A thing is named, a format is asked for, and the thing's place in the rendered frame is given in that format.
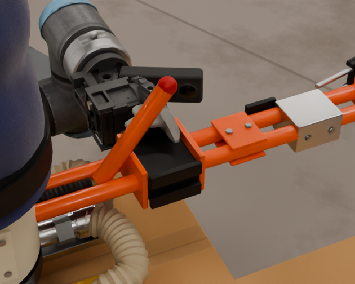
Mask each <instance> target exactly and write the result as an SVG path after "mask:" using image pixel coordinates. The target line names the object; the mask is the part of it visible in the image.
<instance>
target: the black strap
mask: <svg viewBox="0 0 355 284"><path fill-rule="evenodd" d="M43 110H44V117H45V127H44V138H43V139H42V141H41V143H40V145H39V147H38V148H37V150H36V151H35V153H34V154H33V156H32V157H31V159H30V160H29V161H28V162H27V163H26V164H25V165H24V166H23V167H22V168H21V169H19V170H17V171H16V172H14V173H13V174H11V175H9V176H7V177H4V178H3V179H0V219H2V218H4V217H5V216H7V215H9V214H10V213H12V212H13V211H15V210H16V209H18V208H19V207H21V206H22V205H23V204H24V203H25V202H26V201H27V200H29V199H30V198H31V197H32V196H33V195H34V194H35V192H36V191H37V190H38V189H39V188H40V186H41V185H42V184H43V182H44V180H45V178H46V177H47V175H48V172H49V170H50V167H51V164H52V154H53V150H52V141H51V132H50V124H49V119H48V115H47V113H46V110H45V108H44V107H43Z"/></svg>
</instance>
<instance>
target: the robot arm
mask: <svg viewBox="0 0 355 284"><path fill-rule="evenodd" d="M39 29H40V34H41V36H42V38H43V39H44V40H45V41H46V43H47V47H48V55H49V60H50V68H51V77H49V78H45V79H42V80H40V81H38V85H39V90H40V93H41V98H42V103H43V106H44V108H45V110H46V113H47V115H48V119H49V124H50V132H51V136H52V137H54V136H56V135H60V134H64V135H66V136H68V137H71V138H75V139H80V138H87V137H91V136H93V138H94V139H95V141H96V143H97V145H98V146H99V148H100V150H101V151H105V150H108V149H112V148H113V147H114V145H115V143H116V142H117V134H120V132H121V131H124V130H125V129H126V128H127V126H128V125H129V124H130V122H131V121H132V119H133V118H134V116H135V115H136V114H137V112H138V111H139V109H140V108H141V106H142V105H143V104H144V102H145V101H146V99H147V98H148V96H149V95H150V94H151V92H152V91H153V89H154V88H155V87H156V85H157V83H158V81H159V80H160V79H161V78H162V77H164V76H170V77H173V78H174V79H175V80H176V82H177V90H176V92H175V93H174V94H173V95H172V97H171V98H170V100H169V101H168V102H169V103H200V102H201V101H202V99H203V70H202V69H201V68H170V67H145V66H132V61H131V58H130V56H129V54H128V52H127V51H126V50H125V48H124V47H123V46H122V44H121V43H120V41H119V40H118V39H117V37H116V36H115V35H114V33H113V32H112V31H111V29H110V28H109V27H108V26H107V24H106V22H105V21H104V20H103V18H102V17H101V16H100V15H99V13H98V10H97V8H96V7H95V6H94V5H93V4H91V3H90V2H89V1H88V0H53V1H51V2H50V3H49V4H48V5H47V6H46V7H45V8H44V9H43V11H42V13H41V15H40V17H39ZM155 127H160V128H161V130H164V131H165V133H166V134H167V136H168V138H169V139H170V140H171V141H172V142H173V143H174V144H177V143H179V139H180V130H179V128H178V126H177V124H176V121H175V119H174V117H173V115H172V113H171V111H170V110H169V108H168V106H167V104H166V105H165V107H164V108H163V109H162V111H161V112H160V114H159V115H158V116H157V118H156V119H155V120H154V122H153V123H152V125H151V126H150V128H155ZM96 135H97V136H98V138H99V139H100V141H101V143H102V144H100V142H99V140H98V138H97V137H96Z"/></svg>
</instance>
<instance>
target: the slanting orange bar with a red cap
mask: <svg viewBox="0 0 355 284"><path fill-rule="evenodd" d="M177 87H178V84H177V82H176V80H175V79H174V78H173V77H170V76H164V77H162V78H161V79H160V80H159V81H158V83H157V85H156V87H155V88H154V89H153V91H152V92H151V94H150V95H149V96H148V98H147V99H146V101H145V102H144V104H143V105H142V106H141V108H140V109H139V111H138V112H137V114H136V115H135V116H134V118H133V119H132V121H131V122H130V124H129V125H128V126H127V128H126V129H125V130H124V132H123V134H122V135H121V136H120V138H119V139H118V141H117V142H116V143H115V145H114V147H113V148H112V149H111V151H110V152H109V153H108V155H107V156H106V157H105V159H104V160H103V162H102V163H101V165H100V166H99V168H98V169H97V170H96V172H95V173H94V175H93V179H94V180H95V181H96V182H97V183H98V184H101V183H104V182H107V181H111V180H113V178H114V177H115V175H116V174H117V172H118V171H119V169H120V168H121V167H122V165H123V164H124V163H125V161H126V160H127V159H128V157H129V156H130V154H131V153H132V151H133V150H134V149H135V147H136V146H137V145H138V143H139V141H140V140H141V139H142V137H143V136H144V135H145V133H146V132H147V130H148V129H149V127H150V126H151V125H152V123H153V122H154V120H155V119H156V118H157V116H158V115H159V114H160V112H161V111H162V109H163V108H164V107H165V105H166V104H167V102H168V101H169V100H170V98H171V97H172V95H173V94H174V93H175V92H176V90H177Z"/></svg>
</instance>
